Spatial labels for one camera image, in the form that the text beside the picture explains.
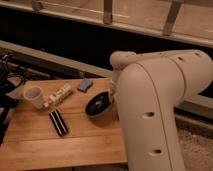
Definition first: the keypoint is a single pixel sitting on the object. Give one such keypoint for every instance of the black tripod stand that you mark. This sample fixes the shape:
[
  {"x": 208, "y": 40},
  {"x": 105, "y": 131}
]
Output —
[{"x": 11, "y": 84}]

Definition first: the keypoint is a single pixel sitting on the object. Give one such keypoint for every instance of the white snack bar wrapper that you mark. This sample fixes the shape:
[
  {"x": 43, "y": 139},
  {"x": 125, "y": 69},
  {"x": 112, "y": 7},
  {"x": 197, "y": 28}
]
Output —
[{"x": 59, "y": 95}]

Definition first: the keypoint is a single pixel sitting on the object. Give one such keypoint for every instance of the metal window frame rail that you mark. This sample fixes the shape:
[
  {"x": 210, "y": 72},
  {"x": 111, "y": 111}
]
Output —
[{"x": 188, "y": 21}]

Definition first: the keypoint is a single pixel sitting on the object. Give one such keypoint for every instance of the black striped rectangular block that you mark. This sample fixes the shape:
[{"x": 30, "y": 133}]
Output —
[{"x": 58, "y": 123}]

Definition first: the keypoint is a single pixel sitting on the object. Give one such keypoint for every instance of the white plastic cup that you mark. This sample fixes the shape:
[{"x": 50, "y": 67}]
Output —
[{"x": 35, "y": 96}]

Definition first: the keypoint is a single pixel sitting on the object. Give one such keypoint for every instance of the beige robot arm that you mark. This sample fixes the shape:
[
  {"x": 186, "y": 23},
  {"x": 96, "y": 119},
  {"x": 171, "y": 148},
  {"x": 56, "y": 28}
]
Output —
[{"x": 146, "y": 88}]

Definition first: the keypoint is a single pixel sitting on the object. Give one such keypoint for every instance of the dark ceramic bowl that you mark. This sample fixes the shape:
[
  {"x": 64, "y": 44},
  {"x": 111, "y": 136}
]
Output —
[{"x": 98, "y": 104}]

